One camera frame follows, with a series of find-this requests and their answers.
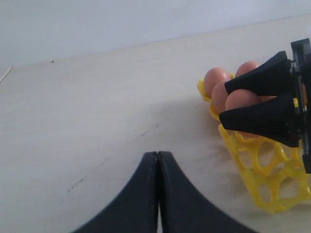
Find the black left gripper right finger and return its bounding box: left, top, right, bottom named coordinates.
left=158, top=151, right=254, bottom=233

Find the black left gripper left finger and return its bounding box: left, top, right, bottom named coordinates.
left=75, top=152, right=158, bottom=233

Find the brown egg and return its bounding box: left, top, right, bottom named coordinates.
left=225, top=89, right=262, bottom=111
left=211, top=80, right=228, bottom=114

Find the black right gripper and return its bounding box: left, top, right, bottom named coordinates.
left=219, top=38, right=311, bottom=174

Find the brown egg placed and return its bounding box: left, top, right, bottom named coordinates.
left=235, top=61, right=259, bottom=77
left=204, top=67, right=231, bottom=98

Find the yellow plastic egg tray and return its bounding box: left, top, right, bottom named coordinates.
left=196, top=78, right=311, bottom=214

